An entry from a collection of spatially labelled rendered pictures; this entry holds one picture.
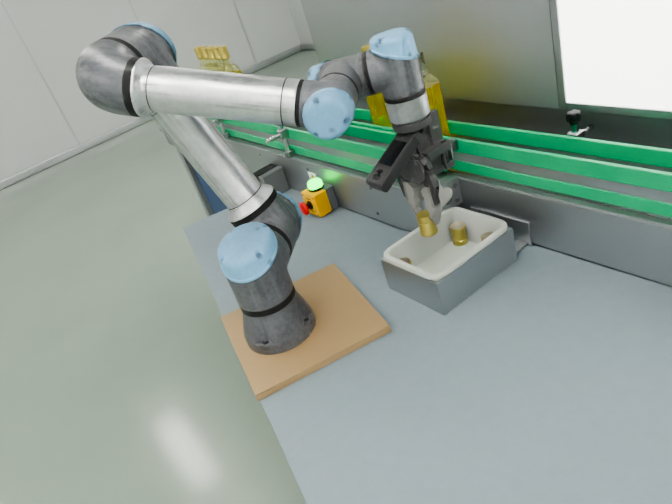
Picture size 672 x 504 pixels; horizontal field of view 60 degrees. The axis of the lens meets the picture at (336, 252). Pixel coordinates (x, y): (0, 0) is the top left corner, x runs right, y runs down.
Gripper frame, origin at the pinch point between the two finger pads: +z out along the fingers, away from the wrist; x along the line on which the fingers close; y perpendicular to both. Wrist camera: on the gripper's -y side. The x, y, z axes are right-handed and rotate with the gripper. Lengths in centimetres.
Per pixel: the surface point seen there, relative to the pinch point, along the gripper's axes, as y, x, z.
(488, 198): 20.7, 2.9, 7.6
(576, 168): 22.0, -18.7, -2.8
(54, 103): 44, 608, 35
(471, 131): 30.2, 13.6, -2.9
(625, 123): 41.2, -17.1, -2.8
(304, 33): 352, 583, 72
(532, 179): 22.2, -8.3, 1.6
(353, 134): 22, 48, -2
